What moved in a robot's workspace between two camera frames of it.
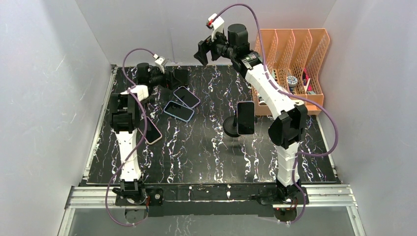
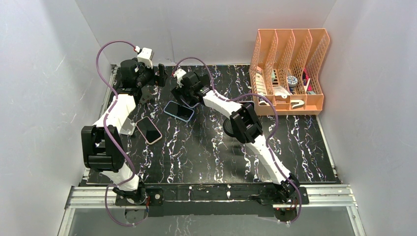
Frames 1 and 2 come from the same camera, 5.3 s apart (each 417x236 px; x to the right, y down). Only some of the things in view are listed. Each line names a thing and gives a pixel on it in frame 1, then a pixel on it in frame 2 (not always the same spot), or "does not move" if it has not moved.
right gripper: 204,47 -> 179,92
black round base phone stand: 230,126 does not move
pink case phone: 152,134 does not move
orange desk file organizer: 291,57 does not move
